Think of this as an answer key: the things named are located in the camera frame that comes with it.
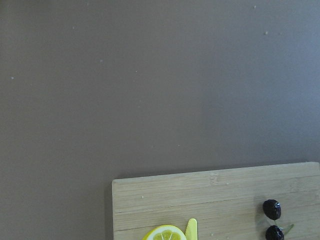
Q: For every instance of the wooden cutting board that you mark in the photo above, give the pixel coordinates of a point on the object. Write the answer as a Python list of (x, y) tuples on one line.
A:
[(227, 203)]

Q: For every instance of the dark cherry pair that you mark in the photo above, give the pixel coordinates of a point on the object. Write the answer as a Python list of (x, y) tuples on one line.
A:
[(273, 211)]

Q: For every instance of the lemon slice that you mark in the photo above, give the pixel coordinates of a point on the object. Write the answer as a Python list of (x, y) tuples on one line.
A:
[(165, 232)]

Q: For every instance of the yellow plastic knife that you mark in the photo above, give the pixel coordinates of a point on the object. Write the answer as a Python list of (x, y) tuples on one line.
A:
[(191, 231)]

